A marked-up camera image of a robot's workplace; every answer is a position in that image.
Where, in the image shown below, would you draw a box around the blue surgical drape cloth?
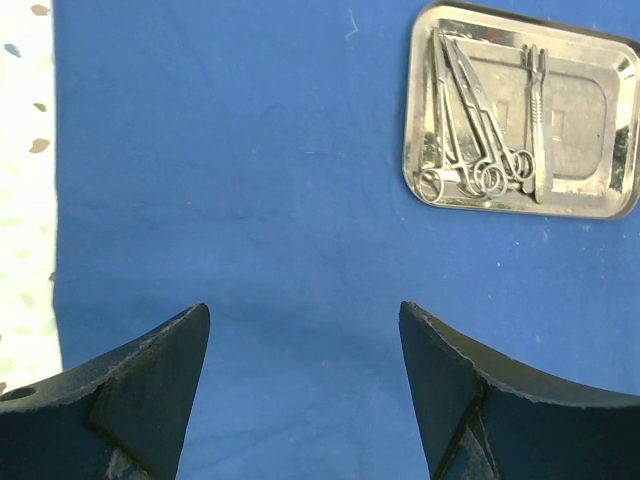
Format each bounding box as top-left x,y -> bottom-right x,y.
53,1 -> 639,479

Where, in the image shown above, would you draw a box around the steel instrument tray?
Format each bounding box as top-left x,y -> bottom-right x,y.
402,1 -> 639,220

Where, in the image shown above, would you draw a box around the steel scalpel handle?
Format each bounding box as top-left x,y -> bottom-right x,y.
527,44 -> 549,204

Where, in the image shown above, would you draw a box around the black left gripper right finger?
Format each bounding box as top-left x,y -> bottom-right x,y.
399,302 -> 639,479

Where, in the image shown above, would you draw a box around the steel surgical scissors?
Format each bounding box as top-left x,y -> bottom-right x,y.
438,33 -> 535,198

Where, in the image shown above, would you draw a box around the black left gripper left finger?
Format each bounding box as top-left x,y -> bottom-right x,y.
1,304 -> 210,479

